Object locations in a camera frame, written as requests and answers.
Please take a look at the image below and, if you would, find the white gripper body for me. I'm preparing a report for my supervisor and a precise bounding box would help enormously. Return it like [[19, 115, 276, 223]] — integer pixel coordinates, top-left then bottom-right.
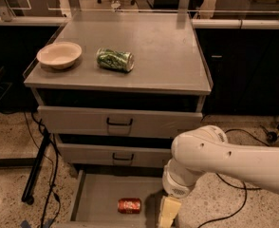
[[162, 159, 200, 199]]

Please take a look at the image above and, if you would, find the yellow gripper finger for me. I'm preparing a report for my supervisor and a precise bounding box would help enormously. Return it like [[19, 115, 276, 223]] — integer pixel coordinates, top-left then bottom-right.
[[158, 196, 181, 228]]

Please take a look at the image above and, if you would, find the red coke can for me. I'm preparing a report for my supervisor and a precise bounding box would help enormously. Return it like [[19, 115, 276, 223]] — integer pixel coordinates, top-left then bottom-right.
[[118, 198, 141, 214]]

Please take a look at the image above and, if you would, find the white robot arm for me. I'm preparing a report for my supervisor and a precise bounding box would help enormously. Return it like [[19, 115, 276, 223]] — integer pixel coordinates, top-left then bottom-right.
[[158, 125, 279, 228]]

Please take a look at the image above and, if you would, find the grey open bottom drawer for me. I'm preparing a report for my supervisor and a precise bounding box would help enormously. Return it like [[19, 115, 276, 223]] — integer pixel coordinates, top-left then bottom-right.
[[54, 171, 164, 228]]

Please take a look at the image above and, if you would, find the grey middle drawer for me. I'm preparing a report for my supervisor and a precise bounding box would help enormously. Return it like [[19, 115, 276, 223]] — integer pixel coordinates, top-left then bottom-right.
[[58, 143, 172, 168]]

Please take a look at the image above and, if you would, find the grey drawer cabinet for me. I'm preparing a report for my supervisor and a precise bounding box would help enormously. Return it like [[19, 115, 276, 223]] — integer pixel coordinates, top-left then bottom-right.
[[23, 10, 214, 228]]

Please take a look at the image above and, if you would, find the green soda can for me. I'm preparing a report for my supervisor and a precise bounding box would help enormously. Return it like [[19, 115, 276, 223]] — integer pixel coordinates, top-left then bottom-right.
[[96, 47, 134, 73]]

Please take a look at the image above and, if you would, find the grey top drawer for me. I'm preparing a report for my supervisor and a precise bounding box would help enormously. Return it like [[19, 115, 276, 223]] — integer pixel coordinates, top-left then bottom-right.
[[38, 106, 202, 139]]

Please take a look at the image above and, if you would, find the black caster wheel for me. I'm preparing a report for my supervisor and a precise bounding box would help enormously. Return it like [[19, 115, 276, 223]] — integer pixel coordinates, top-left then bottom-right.
[[267, 131, 278, 143]]

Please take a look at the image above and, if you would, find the black stand leg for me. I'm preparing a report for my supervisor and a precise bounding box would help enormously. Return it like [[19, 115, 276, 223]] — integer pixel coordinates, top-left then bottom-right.
[[21, 129, 49, 205]]

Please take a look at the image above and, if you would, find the white bowl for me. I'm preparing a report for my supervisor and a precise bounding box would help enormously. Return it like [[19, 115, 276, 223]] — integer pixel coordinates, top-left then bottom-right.
[[36, 42, 82, 69]]

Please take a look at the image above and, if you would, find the clear water bottle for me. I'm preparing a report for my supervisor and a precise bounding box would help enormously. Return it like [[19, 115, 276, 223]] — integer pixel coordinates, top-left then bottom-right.
[[111, 0, 121, 10]]

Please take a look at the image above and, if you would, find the black floor cable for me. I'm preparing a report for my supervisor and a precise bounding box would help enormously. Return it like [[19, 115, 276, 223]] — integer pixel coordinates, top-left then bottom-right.
[[196, 128, 270, 228]]

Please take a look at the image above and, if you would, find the black cable bundle left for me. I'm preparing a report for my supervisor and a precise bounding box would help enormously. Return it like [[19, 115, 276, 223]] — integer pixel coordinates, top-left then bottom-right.
[[23, 111, 62, 228]]

